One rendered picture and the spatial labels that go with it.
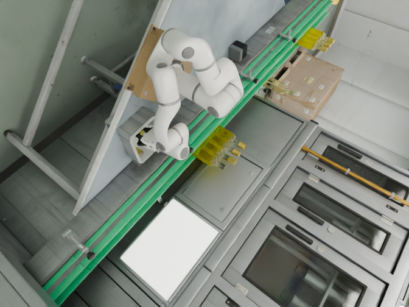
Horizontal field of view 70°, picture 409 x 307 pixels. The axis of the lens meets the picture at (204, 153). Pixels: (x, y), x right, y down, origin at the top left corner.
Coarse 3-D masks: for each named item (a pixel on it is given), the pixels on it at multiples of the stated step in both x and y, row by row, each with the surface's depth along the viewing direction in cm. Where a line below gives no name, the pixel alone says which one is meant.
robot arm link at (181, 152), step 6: (174, 126) 118; (180, 126) 117; (186, 126) 119; (180, 132) 116; (186, 132) 118; (186, 138) 119; (180, 144) 120; (186, 144) 121; (174, 150) 120; (180, 150) 119; (186, 150) 122; (174, 156) 121; (180, 156) 120; (186, 156) 123
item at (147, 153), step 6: (150, 120) 132; (144, 126) 131; (150, 126) 144; (138, 132) 129; (132, 138) 128; (132, 144) 131; (144, 150) 149; (150, 150) 149; (138, 156) 139; (144, 156) 147
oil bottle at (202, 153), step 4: (200, 148) 161; (204, 148) 161; (196, 152) 160; (200, 152) 159; (204, 152) 159; (208, 152) 159; (196, 156) 162; (200, 156) 159; (204, 156) 158; (208, 156) 158; (212, 156) 158; (216, 156) 158; (204, 160) 159; (208, 160) 157; (212, 160) 156; (216, 160) 157; (208, 164) 160; (212, 164) 157
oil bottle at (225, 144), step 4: (212, 132) 166; (208, 136) 164; (212, 136) 164; (216, 136) 164; (220, 136) 164; (212, 140) 163; (216, 140) 163; (220, 140) 163; (224, 140) 163; (220, 144) 161; (224, 144) 161; (228, 144) 162; (224, 148) 161; (228, 148) 162
